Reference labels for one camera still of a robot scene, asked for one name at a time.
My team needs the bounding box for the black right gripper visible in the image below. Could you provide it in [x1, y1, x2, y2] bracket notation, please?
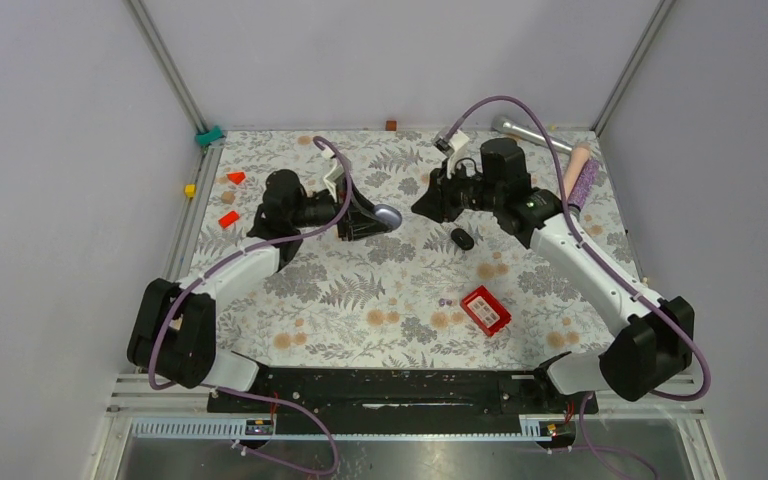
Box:
[410, 159, 503, 225]

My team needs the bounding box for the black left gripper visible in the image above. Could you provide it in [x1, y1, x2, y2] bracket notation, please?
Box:
[290, 176, 392, 241]

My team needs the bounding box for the lavender oval case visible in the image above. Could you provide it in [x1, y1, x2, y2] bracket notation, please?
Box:
[373, 204, 403, 230]

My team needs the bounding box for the black earbud charging case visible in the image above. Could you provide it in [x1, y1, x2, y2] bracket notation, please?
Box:
[450, 228, 475, 251]

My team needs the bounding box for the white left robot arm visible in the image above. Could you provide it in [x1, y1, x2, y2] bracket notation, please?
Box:
[126, 169, 402, 411]

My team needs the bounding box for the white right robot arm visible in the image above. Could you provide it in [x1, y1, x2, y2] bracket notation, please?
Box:
[411, 138, 695, 412]

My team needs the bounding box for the floral table mat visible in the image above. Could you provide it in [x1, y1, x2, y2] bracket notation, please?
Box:
[217, 130, 612, 369]

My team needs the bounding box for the silver microphone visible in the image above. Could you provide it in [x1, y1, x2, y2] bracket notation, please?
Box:
[491, 115, 574, 154]

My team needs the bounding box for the red parts bin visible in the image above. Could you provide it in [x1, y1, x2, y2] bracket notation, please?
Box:
[460, 286, 512, 337]

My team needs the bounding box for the red rectangular block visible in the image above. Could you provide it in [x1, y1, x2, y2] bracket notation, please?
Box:
[218, 211, 240, 229]

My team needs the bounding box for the red wedge block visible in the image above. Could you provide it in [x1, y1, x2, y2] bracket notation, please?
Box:
[226, 171, 246, 185]

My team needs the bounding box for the purple glitter microphone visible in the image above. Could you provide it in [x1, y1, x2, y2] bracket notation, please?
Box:
[567, 158, 600, 218]

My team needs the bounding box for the pink microphone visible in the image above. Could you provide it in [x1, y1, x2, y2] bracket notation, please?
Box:
[562, 142, 592, 200]

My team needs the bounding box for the teal arch block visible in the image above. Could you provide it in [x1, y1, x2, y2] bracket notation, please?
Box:
[195, 125, 224, 148]

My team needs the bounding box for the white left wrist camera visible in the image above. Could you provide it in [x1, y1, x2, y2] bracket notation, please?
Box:
[321, 147, 347, 204]

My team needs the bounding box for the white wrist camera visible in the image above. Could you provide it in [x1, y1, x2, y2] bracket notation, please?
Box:
[433, 129, 470, 178]
[321, 147, 347, 204]

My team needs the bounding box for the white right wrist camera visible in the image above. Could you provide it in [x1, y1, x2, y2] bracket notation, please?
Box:
[433, 129, 470, 178]

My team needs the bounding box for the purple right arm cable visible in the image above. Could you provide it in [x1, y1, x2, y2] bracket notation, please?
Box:
[443, 95, 713, 480]

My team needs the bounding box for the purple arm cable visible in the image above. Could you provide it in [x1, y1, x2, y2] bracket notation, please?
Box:
[147, 135, 355, 478]
[443, 95, 713, 480]

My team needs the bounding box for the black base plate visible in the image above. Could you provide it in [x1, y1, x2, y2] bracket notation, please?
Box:
[206, 367, 599, 437]

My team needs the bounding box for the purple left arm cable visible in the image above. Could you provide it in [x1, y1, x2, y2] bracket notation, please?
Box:
[147, 135, 355, 478]

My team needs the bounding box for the white slotted cable duct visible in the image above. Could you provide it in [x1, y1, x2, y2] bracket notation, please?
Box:
[130, 418, 558, 443]

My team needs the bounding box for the aluminium frame post right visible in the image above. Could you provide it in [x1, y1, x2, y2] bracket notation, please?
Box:
[590, 0, 677, 137]

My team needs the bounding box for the aluminium frame post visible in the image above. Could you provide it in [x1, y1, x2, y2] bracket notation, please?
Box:
[590, 0, 677, 137]
[123, 0, 208, 134]

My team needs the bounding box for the aluminium frame post left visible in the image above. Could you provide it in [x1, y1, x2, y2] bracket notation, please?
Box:
[123, 0, 208, 134]

